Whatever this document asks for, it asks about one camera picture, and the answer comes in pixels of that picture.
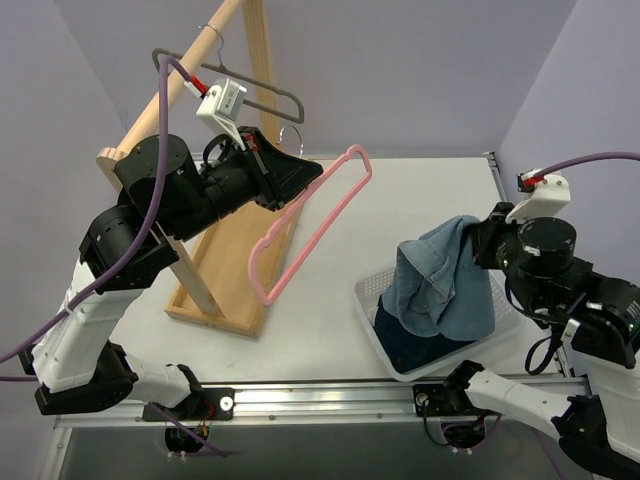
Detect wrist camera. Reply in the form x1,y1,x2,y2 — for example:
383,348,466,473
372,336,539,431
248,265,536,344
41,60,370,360
505,169,571,224
184,76,247,151

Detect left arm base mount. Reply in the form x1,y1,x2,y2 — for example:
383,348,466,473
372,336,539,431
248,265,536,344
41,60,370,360
142,382,236,451

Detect aluminium rail frame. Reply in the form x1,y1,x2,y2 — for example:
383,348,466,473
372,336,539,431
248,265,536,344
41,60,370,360
38,152,614,480

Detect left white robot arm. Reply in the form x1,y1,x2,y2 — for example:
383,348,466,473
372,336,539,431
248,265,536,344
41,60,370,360
20,127,323,419

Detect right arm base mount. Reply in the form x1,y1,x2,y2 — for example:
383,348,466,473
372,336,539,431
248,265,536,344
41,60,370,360
412,383,502,455

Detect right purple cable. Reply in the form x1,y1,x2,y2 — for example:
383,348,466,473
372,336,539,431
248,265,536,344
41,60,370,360
444,151,640,480

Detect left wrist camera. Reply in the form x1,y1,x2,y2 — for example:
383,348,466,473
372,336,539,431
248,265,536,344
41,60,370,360
184,76,247,151

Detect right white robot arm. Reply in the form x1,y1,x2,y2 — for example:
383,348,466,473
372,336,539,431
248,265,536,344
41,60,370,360
443,202,639,479

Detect pink hanger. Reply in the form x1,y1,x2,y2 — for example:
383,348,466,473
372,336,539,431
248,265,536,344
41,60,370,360
248,124,374,308

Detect wooden clothes rack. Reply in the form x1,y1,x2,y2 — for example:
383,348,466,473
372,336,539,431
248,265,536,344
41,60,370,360
96,1,298,338

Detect grey metal hanger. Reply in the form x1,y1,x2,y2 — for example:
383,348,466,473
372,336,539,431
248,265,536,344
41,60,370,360
151,23,306,124

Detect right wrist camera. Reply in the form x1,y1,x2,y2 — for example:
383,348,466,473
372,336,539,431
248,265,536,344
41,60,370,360
505,169,571,224

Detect white plastic basket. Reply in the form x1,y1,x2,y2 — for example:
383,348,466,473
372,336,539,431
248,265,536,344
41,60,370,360
351,266,523,382

